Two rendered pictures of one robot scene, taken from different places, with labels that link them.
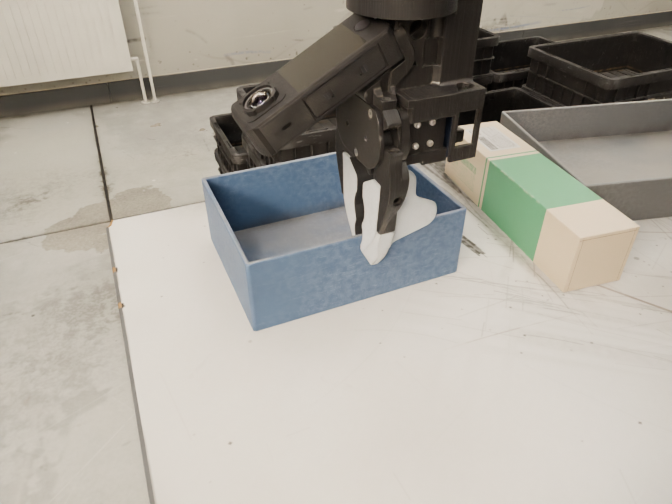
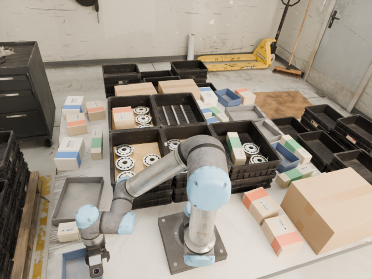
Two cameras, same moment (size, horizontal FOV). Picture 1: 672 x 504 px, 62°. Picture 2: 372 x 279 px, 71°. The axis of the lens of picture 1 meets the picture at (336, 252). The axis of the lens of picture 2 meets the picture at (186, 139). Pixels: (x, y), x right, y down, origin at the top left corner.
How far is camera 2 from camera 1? 0.95 m
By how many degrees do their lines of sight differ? 67
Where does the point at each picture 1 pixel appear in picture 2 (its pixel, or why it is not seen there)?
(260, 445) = not seen: outside the picture
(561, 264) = not seen: hidden behind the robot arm
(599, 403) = (138, 241)
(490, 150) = (73, 230)
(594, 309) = not seen: hidden behind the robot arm
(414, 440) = (138, 270)
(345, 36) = (93, 251)
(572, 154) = (67, 209)
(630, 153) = (73, 197)
